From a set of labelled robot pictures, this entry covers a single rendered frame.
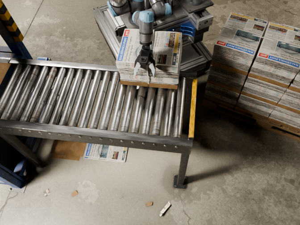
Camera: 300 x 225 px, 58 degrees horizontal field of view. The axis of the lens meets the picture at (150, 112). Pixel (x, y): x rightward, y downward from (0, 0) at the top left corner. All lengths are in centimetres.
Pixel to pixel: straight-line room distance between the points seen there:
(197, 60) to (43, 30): 192
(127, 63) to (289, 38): 118
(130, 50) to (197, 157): 118
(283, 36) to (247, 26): 26
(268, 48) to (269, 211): 124
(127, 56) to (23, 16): 247
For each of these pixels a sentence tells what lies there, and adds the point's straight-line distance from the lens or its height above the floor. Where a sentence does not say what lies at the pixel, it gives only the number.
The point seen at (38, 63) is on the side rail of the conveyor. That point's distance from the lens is 212.
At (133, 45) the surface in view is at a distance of 172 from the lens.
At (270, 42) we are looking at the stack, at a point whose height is 83.
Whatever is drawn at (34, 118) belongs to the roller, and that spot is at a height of 80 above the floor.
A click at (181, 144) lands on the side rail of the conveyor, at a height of 80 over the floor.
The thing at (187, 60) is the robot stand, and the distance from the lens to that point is 272.
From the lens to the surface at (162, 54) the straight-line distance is 166.
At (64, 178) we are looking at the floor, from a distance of 250.
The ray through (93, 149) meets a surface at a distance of 251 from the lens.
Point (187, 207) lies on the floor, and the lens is 230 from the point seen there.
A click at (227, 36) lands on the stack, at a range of 209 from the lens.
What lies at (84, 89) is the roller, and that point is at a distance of 186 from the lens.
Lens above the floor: 225
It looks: 59 degrees down
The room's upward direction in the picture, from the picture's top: 5 degrees counter-clockwise
